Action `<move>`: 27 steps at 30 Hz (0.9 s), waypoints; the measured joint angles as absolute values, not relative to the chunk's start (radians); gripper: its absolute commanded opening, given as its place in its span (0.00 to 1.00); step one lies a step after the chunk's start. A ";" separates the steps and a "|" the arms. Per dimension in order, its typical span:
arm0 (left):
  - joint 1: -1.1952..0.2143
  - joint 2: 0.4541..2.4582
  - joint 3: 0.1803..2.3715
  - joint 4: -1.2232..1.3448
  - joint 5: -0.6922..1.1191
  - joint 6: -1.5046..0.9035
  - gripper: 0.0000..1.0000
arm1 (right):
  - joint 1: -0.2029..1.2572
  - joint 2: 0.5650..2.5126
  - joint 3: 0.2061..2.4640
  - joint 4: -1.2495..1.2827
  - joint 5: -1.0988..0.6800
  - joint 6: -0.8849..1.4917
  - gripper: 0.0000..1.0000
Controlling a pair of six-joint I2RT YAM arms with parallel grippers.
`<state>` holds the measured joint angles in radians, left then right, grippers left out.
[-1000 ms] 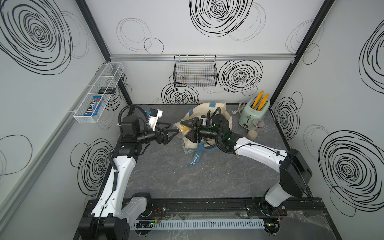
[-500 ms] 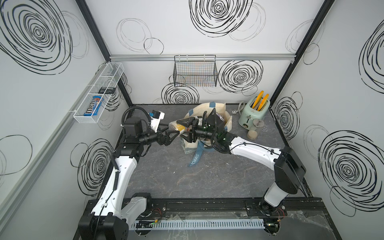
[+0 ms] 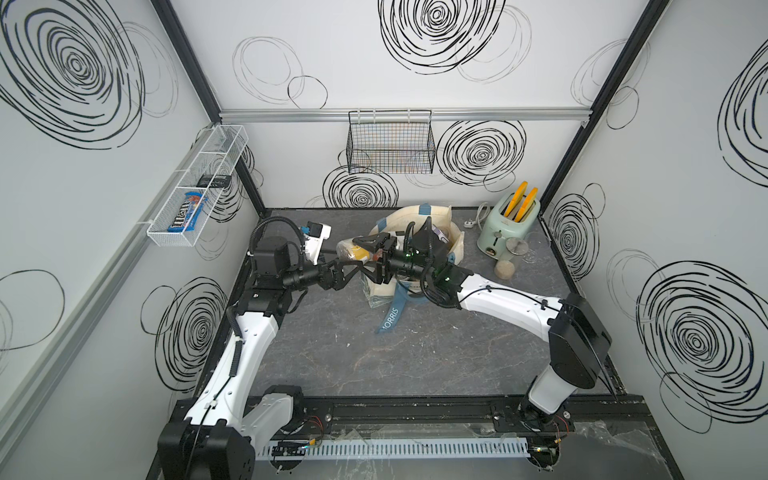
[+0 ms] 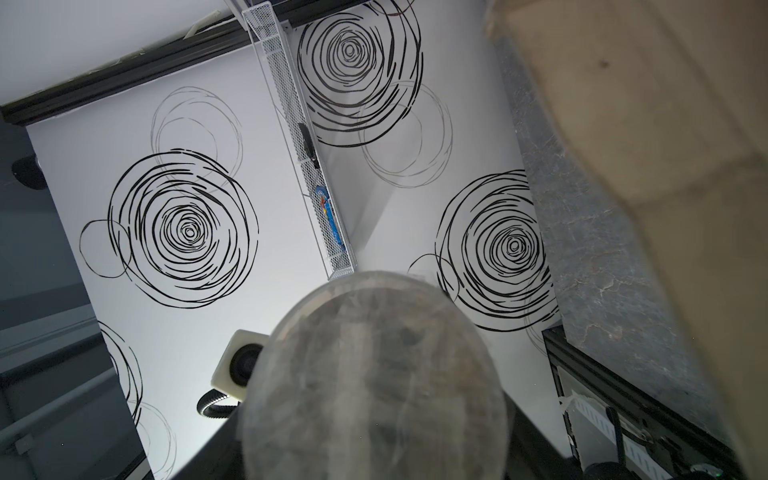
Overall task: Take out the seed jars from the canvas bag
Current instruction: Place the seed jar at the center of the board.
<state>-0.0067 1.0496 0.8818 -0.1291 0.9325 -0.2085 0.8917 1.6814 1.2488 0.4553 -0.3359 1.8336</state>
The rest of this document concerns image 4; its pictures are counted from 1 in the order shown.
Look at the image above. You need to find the clear brown seed jar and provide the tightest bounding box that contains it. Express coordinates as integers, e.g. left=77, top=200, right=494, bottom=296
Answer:
left=241, top=271, right=508, bottom=479

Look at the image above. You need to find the cream canvas tote bag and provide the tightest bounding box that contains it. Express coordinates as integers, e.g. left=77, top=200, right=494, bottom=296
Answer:
left=487, top=1, right=767, bottom=479

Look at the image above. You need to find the blue candy bag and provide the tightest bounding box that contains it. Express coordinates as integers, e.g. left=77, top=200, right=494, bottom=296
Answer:
left=315, top=185, right=346, bottom=251

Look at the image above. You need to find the black small device on shelf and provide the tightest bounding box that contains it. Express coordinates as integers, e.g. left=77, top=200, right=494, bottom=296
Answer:
left=298, top=122, right=320, bottom=170

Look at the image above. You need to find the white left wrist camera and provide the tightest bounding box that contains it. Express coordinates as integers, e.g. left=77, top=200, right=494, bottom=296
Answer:
left=211, top=329, right=269, bottom=401

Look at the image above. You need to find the white slotted cable duct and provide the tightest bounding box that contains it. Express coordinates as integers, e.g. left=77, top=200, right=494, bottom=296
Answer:
left=559, top=393, right=672, bottom=479

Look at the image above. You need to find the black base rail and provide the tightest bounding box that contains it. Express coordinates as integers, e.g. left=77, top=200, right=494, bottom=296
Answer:
left=542, top=326, right=746, bottom=479

